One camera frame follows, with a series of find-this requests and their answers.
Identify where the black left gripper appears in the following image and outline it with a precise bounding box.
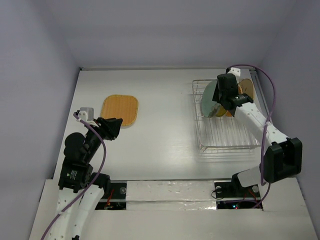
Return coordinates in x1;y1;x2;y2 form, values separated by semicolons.
84;115;123;161

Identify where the green ceramic flower plate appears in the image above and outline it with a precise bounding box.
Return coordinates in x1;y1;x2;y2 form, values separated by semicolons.
200;80;220;118

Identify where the yellow green woven plate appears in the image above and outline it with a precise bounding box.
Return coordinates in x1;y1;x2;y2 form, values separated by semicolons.
215;105;227;118

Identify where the round orange woven plate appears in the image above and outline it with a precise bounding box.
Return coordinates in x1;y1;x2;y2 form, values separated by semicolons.
225;85;243;117

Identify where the square orange woven plate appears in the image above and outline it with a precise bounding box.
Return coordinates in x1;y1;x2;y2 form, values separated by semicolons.
100;94;139;127

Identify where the beige wooden patterned plate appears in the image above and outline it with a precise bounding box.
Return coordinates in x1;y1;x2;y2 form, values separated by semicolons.
238;78;255;100

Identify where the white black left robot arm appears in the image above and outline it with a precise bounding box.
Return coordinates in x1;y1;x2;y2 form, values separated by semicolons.
42;117;123;240

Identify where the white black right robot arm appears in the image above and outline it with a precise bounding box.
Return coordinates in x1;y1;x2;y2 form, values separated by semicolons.
212;73;303;196

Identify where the white foam front board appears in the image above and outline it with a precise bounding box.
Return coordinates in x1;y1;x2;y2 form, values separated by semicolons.
125;180;217;211

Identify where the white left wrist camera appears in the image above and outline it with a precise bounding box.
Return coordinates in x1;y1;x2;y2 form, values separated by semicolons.
73;107;94;123

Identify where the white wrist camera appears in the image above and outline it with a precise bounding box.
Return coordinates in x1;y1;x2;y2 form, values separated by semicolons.
73;107;94;123
226;67;241;78

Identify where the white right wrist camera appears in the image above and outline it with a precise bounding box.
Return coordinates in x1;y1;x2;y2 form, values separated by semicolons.
226;67;241;78

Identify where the metal wire dish rack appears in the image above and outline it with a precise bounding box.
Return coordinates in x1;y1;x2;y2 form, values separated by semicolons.
192;79;260;153

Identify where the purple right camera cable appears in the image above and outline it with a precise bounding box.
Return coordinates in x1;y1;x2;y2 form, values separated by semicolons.
226;64;277;209

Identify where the aluminium table side rail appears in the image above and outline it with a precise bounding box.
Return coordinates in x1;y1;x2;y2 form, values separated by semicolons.
249;68;269;117

